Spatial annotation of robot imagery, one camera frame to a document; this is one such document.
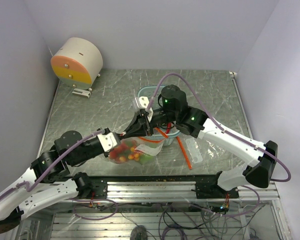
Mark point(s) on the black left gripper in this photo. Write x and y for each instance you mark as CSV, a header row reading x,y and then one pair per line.
x,y
119,134

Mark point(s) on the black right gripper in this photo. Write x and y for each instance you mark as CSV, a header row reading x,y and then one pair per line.
x,y
140,126

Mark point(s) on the clear zip bag orange zipper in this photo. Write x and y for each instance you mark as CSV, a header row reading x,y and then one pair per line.
x,y
139,149

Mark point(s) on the light blue plastic basket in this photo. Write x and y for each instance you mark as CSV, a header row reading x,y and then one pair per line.
x,y
166,134

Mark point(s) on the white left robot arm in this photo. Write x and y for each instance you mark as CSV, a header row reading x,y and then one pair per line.
x,y
41,185

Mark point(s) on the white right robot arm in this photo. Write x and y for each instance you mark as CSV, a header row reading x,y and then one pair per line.
x,y
259,158

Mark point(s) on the orange yellow toy tomato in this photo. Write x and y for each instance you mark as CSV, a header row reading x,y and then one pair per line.
x,y
133,154

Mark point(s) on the green toy grape bunch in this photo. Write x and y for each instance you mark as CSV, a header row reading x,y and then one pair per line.
x,y
145,158

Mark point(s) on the cream round drawer cabinet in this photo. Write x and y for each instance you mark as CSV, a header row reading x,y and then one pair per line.
x,y
77,63

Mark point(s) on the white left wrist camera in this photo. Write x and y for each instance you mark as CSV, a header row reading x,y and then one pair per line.
x,y
108,140

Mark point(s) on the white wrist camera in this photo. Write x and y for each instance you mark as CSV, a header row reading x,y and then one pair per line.
x,y
141,103
108,140

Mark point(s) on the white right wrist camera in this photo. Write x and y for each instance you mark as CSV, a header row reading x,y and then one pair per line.
x,y
141,103

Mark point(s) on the small white metal bracket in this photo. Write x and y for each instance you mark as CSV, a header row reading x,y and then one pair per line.
x,y
85,93

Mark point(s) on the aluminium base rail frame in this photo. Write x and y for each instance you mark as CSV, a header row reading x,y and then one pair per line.
x,y
167,209

